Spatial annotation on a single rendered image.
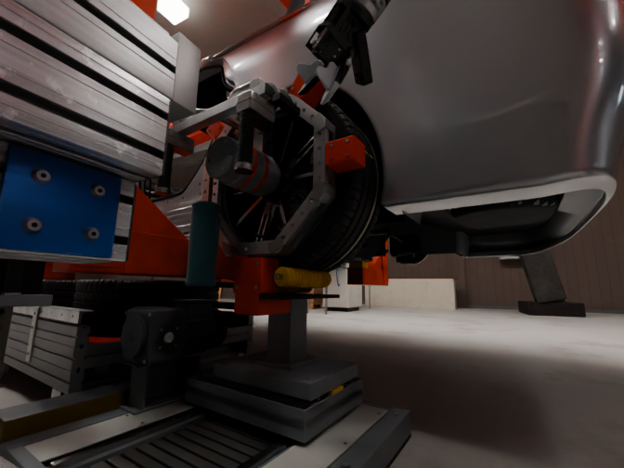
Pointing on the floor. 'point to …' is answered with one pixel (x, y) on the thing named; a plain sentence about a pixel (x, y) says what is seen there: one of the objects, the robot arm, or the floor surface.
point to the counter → (414, 293)
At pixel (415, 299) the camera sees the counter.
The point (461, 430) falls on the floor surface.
